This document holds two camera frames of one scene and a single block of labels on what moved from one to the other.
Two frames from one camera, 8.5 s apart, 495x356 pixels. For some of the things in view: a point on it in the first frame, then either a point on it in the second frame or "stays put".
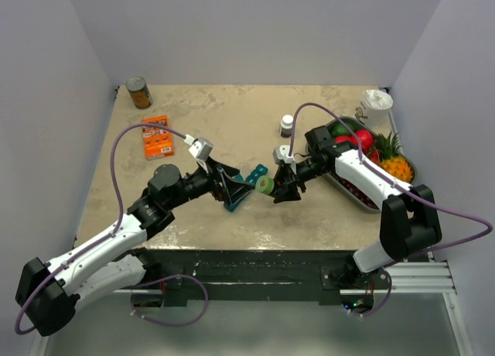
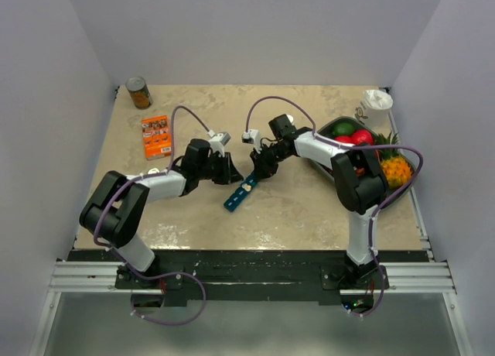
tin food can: x=139 y=92 stays put
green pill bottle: x=264 y=184 to x=153 y=170
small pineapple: x=393 y=163 stays put
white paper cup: x=373 y=109 stays put
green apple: x=339 y=129 stays put
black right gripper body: x=294 y=178 to x=269 y=158
